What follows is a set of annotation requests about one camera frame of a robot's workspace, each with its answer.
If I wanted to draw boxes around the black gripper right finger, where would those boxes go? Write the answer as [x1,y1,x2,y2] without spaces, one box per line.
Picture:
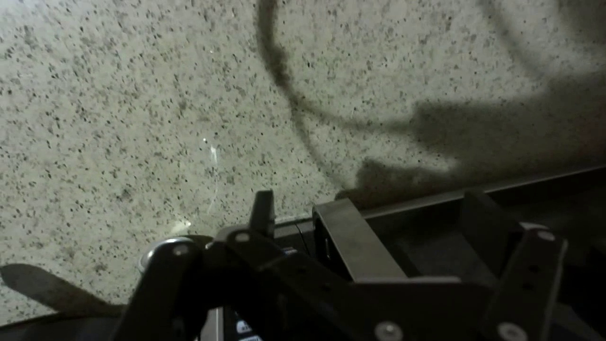
[459,192,525,277]

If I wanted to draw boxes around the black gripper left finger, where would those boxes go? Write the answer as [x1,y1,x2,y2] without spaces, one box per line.
[251,190,275,237]

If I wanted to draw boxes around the stainless steel microwave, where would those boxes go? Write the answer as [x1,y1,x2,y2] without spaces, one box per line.
[201,165,606,341]

